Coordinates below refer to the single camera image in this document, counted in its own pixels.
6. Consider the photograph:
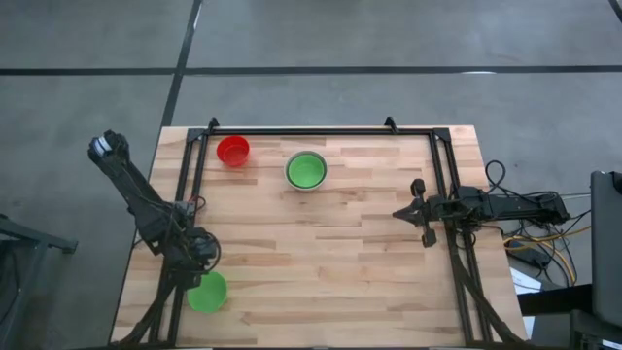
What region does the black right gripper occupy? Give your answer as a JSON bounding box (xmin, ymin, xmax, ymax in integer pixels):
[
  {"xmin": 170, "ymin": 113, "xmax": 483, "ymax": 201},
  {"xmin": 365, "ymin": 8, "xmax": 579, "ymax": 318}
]
[{"xmin": 392, "ymin": 178, "xmax": 451, "ymax": 249}]

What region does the grey equipment case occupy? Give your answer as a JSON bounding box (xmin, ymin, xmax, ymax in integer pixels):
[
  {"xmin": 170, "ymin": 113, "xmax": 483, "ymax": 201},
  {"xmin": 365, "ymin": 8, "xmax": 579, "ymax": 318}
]
[{"xmin": 590, "ymin": 169, "xmax": 622, "ymax": 316}]

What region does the yellow cable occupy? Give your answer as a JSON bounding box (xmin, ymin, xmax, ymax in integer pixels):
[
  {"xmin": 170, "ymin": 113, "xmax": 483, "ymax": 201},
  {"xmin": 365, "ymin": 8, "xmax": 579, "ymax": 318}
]
[{"xmin": 502, "ymin": 224, "xmax": 592, "ymax": 287}]

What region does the dark grey metal stand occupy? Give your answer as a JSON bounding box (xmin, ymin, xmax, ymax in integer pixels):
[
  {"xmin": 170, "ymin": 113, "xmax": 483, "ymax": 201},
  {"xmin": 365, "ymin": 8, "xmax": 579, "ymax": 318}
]
[{"xmin": 0, "ymin": 213, "xmax": 79, "ymax": 350}]

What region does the green plastic bowl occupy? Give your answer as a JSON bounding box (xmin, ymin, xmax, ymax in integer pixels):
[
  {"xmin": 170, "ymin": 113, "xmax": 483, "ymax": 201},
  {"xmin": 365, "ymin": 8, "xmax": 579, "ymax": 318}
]
[{"xmin": 287, "ymin": 153, "xmax": 327, "ymax": 189}]

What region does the black metal table frame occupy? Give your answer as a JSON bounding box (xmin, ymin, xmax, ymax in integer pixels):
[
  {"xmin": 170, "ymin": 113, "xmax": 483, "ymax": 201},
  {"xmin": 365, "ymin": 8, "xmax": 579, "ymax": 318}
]
[{"xmin": 110, "ymin": 116, "xmax": 529, "ymax": 349}]

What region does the red plastic bowl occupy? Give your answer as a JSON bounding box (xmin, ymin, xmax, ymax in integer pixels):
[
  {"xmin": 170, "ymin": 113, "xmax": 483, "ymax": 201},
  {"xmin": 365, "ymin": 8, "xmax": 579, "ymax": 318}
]
[{"xmin": 216, "ymin": 135, "xmax": 251, "ymax": 168}]

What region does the green cup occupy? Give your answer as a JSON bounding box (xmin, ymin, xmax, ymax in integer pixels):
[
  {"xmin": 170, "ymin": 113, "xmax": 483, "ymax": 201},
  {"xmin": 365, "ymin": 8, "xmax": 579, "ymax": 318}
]
[{"xmin": 187, "ymin": 270, "xmax": 228, "ymax": 315}]

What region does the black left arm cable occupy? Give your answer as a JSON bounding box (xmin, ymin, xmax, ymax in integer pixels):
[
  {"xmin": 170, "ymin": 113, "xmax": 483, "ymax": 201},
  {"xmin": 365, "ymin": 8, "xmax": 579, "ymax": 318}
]
[{"xmin": 192, "ymin": 229, "xmax": 224, "ymax": 274}]

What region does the white paper sheet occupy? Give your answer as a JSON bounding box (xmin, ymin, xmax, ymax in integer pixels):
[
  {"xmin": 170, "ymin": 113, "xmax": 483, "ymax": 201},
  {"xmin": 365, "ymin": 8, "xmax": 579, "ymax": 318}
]
[{"xmin": 509, "ymin": 266, "xmax": 544, "ymax": 296}]

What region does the black power brick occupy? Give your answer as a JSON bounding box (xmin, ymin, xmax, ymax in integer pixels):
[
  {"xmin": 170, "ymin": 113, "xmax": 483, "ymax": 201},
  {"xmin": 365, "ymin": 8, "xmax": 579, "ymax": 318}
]
[{"xmin": 505, "ymin": 241, "xmax": 551, "ymax": 269}]

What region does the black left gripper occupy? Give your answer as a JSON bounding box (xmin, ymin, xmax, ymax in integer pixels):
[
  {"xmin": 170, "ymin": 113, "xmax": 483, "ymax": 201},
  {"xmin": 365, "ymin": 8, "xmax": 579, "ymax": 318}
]
[{"xmin": 164, "ymin": 227, "xmax": 221, "ymax": 294}]

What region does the dark box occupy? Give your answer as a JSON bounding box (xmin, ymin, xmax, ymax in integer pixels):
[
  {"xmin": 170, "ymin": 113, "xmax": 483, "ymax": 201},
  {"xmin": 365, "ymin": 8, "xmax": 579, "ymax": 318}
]
[{"xmin": 569, "ymin": 308, "xmax": 622, "ymax": 350}]

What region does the black bench bar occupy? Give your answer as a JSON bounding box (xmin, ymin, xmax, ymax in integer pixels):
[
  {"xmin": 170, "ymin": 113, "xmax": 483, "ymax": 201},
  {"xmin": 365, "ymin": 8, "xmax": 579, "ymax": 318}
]
[{"xmin": 517, "ymin": 284, "xmax": 594, "ymax": 317}]

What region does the black looped cable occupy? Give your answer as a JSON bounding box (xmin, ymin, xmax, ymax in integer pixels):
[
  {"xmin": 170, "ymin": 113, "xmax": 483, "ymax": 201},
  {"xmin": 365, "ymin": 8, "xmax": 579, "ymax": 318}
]
[{"xmin": 484, "ymin": 159, "xmax": 508, "ymax": 195}]

